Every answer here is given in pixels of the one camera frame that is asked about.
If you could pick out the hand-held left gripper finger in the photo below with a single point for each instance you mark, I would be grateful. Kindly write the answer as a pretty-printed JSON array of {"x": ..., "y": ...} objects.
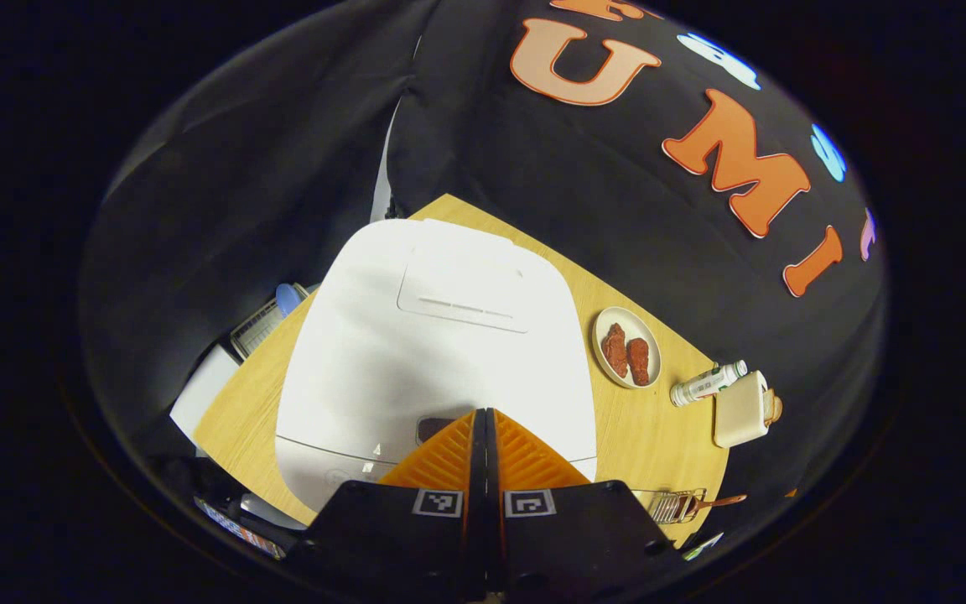
[
  {"x": 493, "y": 520},
  {"x": 476, "y": 520}
]

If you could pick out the white rice cooker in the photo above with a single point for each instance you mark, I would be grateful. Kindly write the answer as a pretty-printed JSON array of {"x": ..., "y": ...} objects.
[{"x": 382, "y": 361}]

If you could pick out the red meat piece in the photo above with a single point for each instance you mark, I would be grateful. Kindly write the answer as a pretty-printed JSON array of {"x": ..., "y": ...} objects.
[
  {"x": 615, "y": 348},
  {"x": 639, "y": 361}
]

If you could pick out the colourful printed packet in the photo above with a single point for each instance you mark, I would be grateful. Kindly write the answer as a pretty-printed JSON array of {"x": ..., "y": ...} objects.
[{"x": 240, "y": 530}]

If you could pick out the round white plate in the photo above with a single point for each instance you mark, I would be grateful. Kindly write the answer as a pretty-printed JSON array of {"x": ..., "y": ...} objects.
[{"x": 649, "y": 331}]

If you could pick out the white drink bottle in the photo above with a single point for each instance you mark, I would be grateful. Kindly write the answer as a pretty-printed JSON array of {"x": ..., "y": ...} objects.
[{"x": 705, "y": 384}]

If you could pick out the cream toaster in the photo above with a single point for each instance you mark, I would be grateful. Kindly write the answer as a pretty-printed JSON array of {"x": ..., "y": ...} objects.
[{"x": 739, "y": 411}]

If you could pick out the blue round object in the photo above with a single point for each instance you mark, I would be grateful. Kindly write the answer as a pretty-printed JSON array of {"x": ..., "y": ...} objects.
[{"x": 288, "y": 299}]

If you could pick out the white box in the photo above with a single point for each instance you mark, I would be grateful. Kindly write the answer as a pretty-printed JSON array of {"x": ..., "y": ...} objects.
[{"x": 202, "y": 394}]

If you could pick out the toast bread slice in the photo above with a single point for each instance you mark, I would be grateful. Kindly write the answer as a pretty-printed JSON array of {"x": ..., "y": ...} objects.
[{"x": 774, "y": 407}]

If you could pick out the black backdrop cloth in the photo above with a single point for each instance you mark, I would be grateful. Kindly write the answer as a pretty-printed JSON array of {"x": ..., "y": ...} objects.
[{"x": 491, "y": 168}]

